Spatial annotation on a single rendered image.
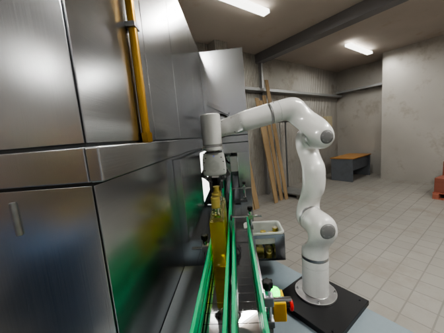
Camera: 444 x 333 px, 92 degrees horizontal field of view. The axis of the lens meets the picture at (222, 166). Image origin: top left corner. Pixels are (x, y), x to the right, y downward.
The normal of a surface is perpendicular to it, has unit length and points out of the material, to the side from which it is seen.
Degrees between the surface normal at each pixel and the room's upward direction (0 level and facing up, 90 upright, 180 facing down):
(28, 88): 90
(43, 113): 90
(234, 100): 90
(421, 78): 90
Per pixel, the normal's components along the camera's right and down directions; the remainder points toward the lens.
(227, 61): -0.05, 0.14
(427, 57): -0.80, 0.15
